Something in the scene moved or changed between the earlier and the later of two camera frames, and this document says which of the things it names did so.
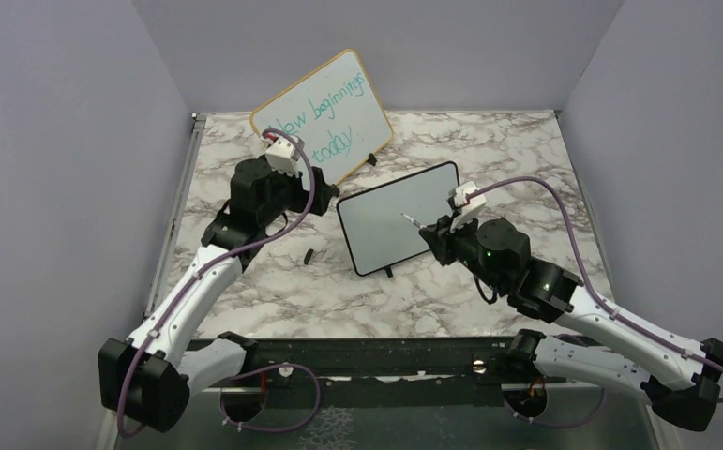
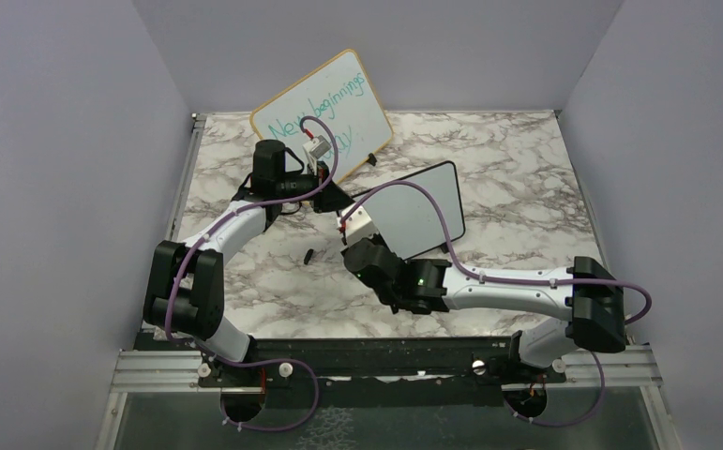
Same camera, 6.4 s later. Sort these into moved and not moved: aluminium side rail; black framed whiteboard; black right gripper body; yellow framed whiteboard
Moved: black right gripper body
Not moved: yellow framed whiteboard; black framed whiteboard; aluminium side rail
